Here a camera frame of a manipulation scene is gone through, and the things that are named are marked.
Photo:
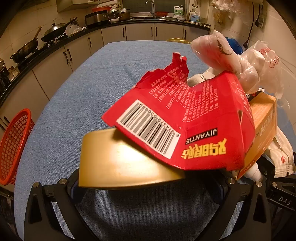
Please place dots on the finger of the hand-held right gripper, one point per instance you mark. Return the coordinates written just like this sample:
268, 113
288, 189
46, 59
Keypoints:
269, 173

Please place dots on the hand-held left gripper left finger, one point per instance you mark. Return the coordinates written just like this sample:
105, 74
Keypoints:
74, 192

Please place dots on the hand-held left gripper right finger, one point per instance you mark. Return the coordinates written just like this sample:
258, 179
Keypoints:
222, 193

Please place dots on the white plastic bottle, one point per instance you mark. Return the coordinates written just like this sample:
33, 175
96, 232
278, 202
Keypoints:
254, 172

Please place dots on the white striped packet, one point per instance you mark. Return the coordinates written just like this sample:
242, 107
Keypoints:
282, 153

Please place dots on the red plastic mesh basket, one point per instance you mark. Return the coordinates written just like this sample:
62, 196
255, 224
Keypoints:
13, 143

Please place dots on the torn red cardboard box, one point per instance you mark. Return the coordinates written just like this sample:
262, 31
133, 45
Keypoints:
196, 115

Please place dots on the knotted white plastic bag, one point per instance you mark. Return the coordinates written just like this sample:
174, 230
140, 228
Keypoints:
215, 51

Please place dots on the orange cardboard box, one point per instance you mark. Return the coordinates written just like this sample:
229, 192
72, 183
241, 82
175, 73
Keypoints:
261, 120

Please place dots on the blue tablecloth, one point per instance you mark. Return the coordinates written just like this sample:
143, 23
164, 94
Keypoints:
92, 81

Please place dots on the white plastic wrapper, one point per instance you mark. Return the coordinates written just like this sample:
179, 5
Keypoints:
196, 80

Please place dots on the blue plastic bag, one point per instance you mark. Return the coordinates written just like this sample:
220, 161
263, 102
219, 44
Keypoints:
235, 45

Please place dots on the gas stove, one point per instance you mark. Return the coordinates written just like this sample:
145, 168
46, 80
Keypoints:
54, 42

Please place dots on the black frying pan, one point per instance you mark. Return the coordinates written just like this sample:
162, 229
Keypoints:
24, 48

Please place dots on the yellow plastic bag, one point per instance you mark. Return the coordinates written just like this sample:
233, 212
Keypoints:
179, 41

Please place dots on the small plastic food bag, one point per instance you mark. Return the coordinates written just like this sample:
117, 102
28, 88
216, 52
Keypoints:
73, 30

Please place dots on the wok with metal lid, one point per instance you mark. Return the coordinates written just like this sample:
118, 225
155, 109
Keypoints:
55, 30

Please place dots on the black kitchen countertop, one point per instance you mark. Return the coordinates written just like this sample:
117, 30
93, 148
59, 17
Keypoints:
97, 29

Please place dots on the hanging plastic bags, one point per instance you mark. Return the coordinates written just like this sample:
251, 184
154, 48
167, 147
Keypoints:
223, 9

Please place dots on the grey base cabinets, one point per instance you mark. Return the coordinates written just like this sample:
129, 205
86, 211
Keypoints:
138, 32

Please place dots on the blue label jug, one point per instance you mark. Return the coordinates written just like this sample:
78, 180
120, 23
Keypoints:
194, 16

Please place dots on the steel cooking pot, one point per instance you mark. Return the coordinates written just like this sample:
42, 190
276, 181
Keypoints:
96, 19

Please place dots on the white bowl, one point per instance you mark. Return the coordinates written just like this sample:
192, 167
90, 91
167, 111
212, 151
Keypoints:
114, 20

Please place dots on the chopstick holder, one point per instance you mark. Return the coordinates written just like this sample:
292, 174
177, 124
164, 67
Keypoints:
187, 15

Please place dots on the stacked metal pots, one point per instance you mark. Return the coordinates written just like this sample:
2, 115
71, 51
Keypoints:
120, 14

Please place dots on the red plastic basin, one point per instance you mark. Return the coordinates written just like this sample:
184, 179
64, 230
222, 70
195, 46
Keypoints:
100, 9

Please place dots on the green label detergent jug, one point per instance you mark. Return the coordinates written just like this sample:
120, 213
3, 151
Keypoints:
179, 11

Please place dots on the red bowl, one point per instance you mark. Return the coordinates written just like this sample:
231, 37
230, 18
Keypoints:
161, 14

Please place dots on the window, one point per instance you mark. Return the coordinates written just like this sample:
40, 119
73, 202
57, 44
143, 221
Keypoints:
138, 5

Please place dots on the metal faucet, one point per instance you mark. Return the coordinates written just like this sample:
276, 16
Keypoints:
151, 7

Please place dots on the wall outlet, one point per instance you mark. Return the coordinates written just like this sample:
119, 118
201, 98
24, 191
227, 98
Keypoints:
259, 21

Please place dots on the wall cabinet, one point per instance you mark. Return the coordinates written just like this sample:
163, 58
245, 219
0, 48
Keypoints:
74, 4

